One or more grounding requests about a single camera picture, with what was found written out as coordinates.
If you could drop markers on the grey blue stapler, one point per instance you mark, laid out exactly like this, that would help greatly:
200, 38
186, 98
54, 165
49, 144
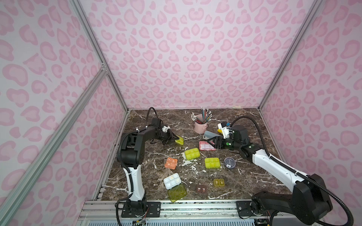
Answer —
208, 133

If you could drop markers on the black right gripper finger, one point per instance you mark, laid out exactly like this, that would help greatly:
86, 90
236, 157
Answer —
215, 142
211, 137

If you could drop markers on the small orange pillbox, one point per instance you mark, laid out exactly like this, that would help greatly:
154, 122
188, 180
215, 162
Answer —
171, 163

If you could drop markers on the pencils in cup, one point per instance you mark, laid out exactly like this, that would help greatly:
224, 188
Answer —
203, 118

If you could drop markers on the pink pencil cup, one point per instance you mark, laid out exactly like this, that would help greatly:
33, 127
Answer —
199, 125

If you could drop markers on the green pillbox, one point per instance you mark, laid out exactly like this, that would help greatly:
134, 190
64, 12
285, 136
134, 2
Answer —
179, 141
212, 163
192, 154
176, 190

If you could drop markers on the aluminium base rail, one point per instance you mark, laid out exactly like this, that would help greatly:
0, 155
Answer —
183, 213

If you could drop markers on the green pillbox front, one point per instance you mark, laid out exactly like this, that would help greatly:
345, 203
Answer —
176, 190

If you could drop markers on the small yellow pillbox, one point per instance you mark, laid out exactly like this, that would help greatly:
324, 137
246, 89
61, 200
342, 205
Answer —
219, 183

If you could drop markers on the small dark red pillbox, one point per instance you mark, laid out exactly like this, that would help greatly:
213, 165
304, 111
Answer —
201, 189

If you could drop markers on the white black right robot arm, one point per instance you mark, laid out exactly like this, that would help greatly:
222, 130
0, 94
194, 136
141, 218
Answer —
307, 201

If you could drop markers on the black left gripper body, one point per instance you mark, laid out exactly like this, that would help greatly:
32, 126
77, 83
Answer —
168, 135

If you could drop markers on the pink red rectangular pillbox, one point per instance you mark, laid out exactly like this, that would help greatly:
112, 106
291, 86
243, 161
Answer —
204, 146

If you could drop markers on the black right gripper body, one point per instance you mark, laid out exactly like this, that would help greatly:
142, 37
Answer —
218, 141

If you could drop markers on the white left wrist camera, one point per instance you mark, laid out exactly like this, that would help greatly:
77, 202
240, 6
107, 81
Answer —
165, 129

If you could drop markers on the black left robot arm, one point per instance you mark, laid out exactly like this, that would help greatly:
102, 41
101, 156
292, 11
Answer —
131, 153

